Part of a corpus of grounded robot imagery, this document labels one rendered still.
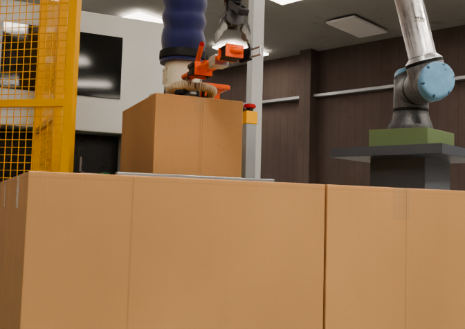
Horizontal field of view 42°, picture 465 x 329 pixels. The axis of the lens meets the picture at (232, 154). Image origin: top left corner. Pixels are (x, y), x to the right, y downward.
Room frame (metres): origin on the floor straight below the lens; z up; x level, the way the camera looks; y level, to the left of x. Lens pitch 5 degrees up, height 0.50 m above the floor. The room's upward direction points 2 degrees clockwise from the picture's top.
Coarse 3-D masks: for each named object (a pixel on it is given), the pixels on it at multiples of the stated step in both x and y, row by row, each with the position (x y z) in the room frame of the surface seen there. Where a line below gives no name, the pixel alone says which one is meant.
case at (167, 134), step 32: (160, 96) 2.47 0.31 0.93; (192, 96) 2.53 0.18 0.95; (128, 128) 2.89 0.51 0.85; (160, 128) 2.48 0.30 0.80; (192, 128) 2.53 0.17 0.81; (224, 128) 2.59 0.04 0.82; (128, 160) 2.86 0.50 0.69; (160, 160) 2.48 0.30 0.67; (192, 160) 2.53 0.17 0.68; (224, 160) 2.59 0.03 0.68
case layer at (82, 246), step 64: (0, 192) 1.76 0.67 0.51; (64, 192) 1.05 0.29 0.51; (128, 192) 1.09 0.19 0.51; (192, 192) 1.14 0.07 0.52; (256, 192) 1.20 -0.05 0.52; (320, 192) 1.26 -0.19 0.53; (384, 192) 1.33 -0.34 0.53; (448, 192) 1.40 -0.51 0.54; (0, 256) 1.59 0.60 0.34; (64, 256) 1.05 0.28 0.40; (128, 256) 1.10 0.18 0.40; (192, 256) 1.15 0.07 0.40; (256, 256) 1.20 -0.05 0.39; (320, 256) 1.26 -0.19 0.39; (384, 256) 1.33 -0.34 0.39; (448, 256) 1.40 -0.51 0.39; (0, 320) 1.46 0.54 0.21; (64, 320) 1.05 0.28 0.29; (128, 320) 1.10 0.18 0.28; (192, 320) 1.15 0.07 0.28; (256, 320) 1.20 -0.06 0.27; (320, 320) 1.26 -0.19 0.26; (384, 320) 1.33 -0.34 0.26; (448, 320) 1.40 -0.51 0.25
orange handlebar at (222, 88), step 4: (232, 48) 2.23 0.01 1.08; (236, 48) 2.23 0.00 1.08; (240, 48) 2.24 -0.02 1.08; (232, 52) 2.24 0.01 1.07; (236, 52) 2.24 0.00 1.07; (240, 52) 2.25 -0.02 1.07; (216, 56) 2.36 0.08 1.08; (204, 60) 2.48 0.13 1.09; (208, 60) 2.44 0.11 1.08; (200, 64) 2.53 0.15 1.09; (204, 64) 2.48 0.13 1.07; (208, 64) 2.45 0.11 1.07; (200, 68) 2.53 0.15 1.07; (204, 68) 2.50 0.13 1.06; (208, 68) 2.50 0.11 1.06; (184, 76) 2.72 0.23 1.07; (212, 84) 2.94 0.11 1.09; (216, 84) 2.95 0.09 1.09; (220, 88) 2.96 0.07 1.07; (224, 88) 2.96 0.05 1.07; (228, 88) 2.97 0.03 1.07; (220, 92) 3.07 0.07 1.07
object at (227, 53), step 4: (228, 44) 2.24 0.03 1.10; (232, 44) 2.25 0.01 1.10; (236, 44) 2.25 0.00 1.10; (220, 48) 2.30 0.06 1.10; (224, 48) 2.28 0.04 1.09; (228, 48) 2.24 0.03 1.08; (220, 52) 2.31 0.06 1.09; (224, 52) 2.28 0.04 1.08; (228, 52) 2.24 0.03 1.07; (220, 56) 2.31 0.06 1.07; (224, 56) 2.26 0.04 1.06; (228, 56) 2.24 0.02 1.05; (232, 56) 2.25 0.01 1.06; (236, 56) 2.25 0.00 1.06; (240, 56) 2.26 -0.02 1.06; (220, 60) 2.31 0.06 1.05; (224, 60) 2.31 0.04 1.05; (228, 60) 2.31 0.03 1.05; (232, 60) 2.31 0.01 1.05; (236, 60) 2.31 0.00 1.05
